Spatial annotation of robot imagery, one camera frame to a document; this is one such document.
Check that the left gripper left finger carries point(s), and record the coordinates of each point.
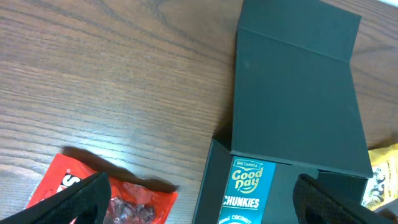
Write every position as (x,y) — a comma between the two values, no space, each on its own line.
(84,202)

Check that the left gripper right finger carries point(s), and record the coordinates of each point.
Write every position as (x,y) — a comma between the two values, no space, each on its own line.
(313,203)

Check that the teal Chunkies cookie box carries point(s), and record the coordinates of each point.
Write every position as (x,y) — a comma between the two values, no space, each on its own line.
(247,191)

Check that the red Hacks candy bag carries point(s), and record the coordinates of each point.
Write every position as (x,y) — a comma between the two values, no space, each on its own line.
(129,203)

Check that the yellow Hacks candy bag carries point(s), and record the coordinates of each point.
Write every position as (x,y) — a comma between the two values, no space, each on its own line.
(381,188)

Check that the dark green open box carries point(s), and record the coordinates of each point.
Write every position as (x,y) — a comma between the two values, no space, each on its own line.
(294,104)

